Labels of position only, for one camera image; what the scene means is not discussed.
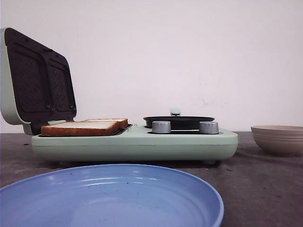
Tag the white bread slice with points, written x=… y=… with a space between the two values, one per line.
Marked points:
x=80 y=129
x=123 y=122

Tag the mint green sandwich maker lid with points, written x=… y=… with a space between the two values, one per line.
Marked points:
x=35 y=83

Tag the beige ribbed bowl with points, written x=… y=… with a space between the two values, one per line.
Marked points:
x=279 y=140

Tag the mint green breakfast maker base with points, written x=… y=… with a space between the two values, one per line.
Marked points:
x=138 y=143

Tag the left silver control knob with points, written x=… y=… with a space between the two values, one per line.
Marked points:
x=161 y=127

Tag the silver control knob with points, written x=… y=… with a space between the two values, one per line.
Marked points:
x=208 y=128
x=161 y=127

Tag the black round frying pan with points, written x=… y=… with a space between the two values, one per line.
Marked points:
x=177 y=121

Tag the right silver control knob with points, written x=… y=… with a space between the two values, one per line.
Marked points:
x=208 y=128

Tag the blue round plate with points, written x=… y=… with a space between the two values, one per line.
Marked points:
x=119 y=195

